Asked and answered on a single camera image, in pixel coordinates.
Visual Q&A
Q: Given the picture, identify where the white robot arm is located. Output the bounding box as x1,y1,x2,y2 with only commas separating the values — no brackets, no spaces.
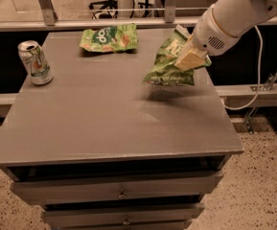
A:
175,0,277,71

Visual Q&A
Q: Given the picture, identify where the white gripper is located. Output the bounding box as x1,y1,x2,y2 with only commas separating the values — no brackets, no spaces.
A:
173,4,242,73

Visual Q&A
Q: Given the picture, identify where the white cable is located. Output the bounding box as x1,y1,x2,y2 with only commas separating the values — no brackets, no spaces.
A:
221,25,265,111

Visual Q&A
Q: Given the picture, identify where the silver green soda can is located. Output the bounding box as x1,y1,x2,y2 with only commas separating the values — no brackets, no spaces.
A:
17,40,53,85

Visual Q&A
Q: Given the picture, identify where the grey drawer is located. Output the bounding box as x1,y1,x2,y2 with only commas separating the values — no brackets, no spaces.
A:
11,171,223,205
42,203,204,228

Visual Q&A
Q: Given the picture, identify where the upper grey drawer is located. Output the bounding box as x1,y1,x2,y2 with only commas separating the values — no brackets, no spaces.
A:
11,171,223,205

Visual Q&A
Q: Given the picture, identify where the green jalapeno chip bag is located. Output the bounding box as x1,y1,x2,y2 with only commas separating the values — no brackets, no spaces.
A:
144,25,212,85

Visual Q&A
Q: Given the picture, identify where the lower grey drawer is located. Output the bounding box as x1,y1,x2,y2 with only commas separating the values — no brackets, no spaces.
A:
42,203,204,228

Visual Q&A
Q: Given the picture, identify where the metal window rail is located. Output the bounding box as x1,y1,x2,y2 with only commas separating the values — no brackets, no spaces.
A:
0,14,277,33

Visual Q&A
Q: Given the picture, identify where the black office chair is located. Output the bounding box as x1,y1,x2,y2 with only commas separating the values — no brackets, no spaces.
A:
86,0,136,19

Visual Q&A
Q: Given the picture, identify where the grey drawer cabinet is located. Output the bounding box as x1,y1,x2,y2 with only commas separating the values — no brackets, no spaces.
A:
0,29,242,230

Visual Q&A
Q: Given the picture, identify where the green rice chip bag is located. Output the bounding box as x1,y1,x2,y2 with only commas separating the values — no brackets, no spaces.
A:
80,24,138,53

